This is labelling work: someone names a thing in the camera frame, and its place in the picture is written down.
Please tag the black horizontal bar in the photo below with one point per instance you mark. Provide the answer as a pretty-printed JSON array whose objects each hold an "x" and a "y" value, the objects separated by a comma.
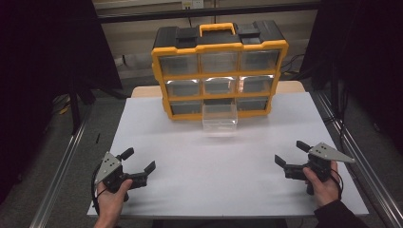
[{"x": 142, "y": 14}]

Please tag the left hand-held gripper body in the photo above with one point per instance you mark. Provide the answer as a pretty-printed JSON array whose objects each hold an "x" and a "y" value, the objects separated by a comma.
[{"x": 109, "y": 166}]

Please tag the white wall outlet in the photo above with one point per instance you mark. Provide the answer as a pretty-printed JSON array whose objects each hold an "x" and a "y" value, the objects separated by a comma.
[{"x": 192, "y": 4}]

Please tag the aluminium frame rail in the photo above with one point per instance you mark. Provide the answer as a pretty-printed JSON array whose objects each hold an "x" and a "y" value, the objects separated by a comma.
[
  {"x": 63, "y": 164},
  {"x": 364, "y": 164}
]

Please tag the clear plastic drawer box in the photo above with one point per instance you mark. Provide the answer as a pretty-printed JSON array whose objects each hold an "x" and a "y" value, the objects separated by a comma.
[{"x": 219, "y": 117}]

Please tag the black curtain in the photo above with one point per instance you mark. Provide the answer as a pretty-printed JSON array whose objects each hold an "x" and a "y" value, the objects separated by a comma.
[
  {"x": 364, "y": 57},
  {"x": 38, "y": 63}
]

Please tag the person's left hand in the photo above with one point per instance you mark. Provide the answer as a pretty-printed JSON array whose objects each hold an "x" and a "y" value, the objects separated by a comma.
[{"x": 111, "y": 202}]

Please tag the small black stick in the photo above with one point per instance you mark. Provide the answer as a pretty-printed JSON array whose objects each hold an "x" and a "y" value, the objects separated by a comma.
[{"x": 98, "y": 138}]

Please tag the grid of clear drawers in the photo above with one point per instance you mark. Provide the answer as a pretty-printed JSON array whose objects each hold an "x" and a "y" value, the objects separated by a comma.
[{"x": 179, "y": 64}]

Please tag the yellow black drawer organizer cabinet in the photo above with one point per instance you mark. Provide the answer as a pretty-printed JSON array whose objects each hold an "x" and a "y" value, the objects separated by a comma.
[{"x": 218, "y": 46}]

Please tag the person's right hand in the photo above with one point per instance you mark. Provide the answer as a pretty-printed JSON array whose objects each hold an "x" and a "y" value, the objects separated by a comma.
[{"x": 326, "y": 191}]

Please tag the black metal stand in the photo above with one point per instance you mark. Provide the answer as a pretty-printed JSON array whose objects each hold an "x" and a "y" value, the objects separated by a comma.
[{"x": 74, "y": 107}]

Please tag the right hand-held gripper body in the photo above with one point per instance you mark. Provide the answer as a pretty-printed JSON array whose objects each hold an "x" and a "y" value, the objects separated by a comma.
[{"x": 326, "y": 152}]

